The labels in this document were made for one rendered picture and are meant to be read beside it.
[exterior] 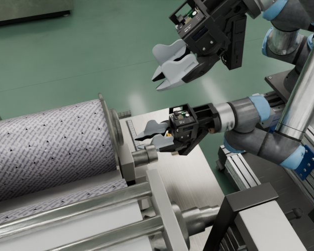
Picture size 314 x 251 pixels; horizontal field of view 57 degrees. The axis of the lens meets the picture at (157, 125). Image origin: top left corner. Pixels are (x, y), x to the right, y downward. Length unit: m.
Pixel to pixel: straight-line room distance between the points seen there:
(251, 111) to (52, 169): 0.51
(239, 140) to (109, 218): 0.63
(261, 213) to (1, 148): 0.41
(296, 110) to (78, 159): 0.58
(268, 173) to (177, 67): 1.40
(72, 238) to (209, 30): 0.35
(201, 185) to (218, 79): 1.78
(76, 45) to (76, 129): 2.55
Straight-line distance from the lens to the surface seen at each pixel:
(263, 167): 1.85
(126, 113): 0.58
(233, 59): 0.56
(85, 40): 3.09
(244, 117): 0.79
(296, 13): 0.89
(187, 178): 0.92
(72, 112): 0.54
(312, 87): 0.86
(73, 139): 0.52
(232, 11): 0.51
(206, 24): 0.47
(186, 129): 0.72
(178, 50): 0.54
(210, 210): 0.39
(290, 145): 0.87
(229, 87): 2.55
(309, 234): 1.75
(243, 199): 0.30
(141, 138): 0.75
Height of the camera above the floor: 1.70
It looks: 51 degrees down
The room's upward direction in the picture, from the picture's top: straight up
